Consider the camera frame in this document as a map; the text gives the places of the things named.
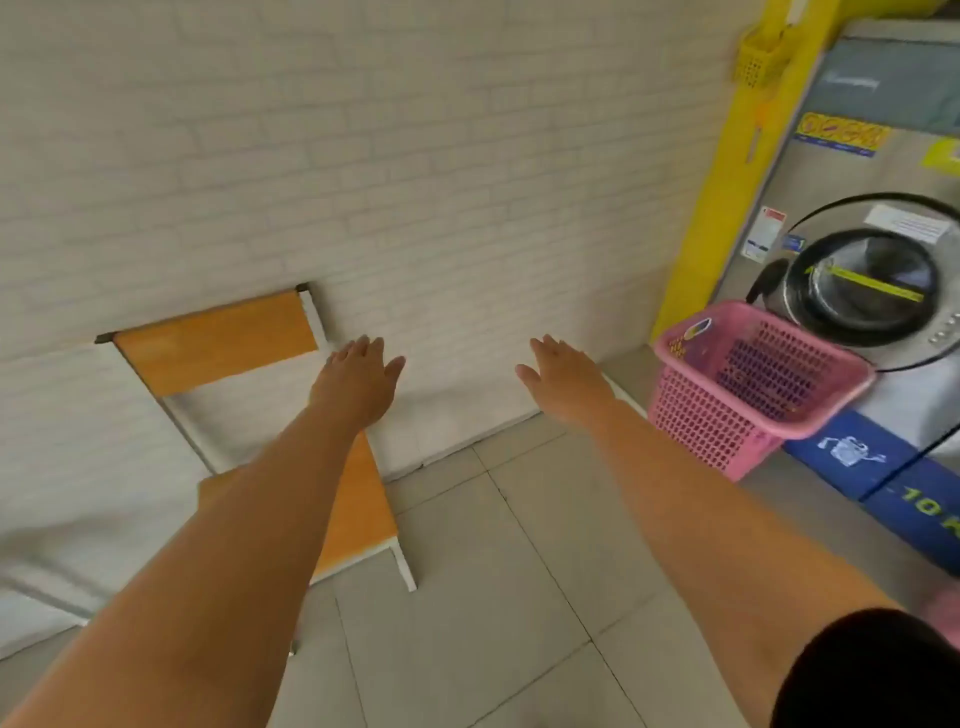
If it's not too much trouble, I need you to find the person's left hand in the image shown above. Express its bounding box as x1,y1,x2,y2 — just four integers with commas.
309,335,407,435

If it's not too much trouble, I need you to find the person's right hand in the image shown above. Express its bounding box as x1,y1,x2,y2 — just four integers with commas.
516,335,618,430

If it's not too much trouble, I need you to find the person's left forearm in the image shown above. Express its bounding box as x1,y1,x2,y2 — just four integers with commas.
0,401,378,728

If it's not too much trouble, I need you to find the person's right forearm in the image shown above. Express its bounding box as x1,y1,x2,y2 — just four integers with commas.
577,401,901,728

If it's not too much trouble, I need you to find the pink plastic laundry basket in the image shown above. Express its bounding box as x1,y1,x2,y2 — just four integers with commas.
648,300,877,483

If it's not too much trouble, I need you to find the yellow pillar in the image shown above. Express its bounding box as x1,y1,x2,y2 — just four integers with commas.
651,0,946,342

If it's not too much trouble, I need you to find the steel front-load washing machine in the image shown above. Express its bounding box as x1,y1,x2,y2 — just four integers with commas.
708,18,960,579

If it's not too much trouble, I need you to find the small yellow plastic basket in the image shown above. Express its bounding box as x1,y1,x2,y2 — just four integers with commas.
733,26,790,90

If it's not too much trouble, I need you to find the black shirt sleeve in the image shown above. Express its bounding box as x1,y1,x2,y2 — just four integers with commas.
771,607,960,728

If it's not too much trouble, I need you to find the pink object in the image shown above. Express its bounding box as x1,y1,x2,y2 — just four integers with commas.
924,585,960,650

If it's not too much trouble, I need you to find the orange wooden chair white frame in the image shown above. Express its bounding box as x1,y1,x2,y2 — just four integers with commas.
95,282,418,657

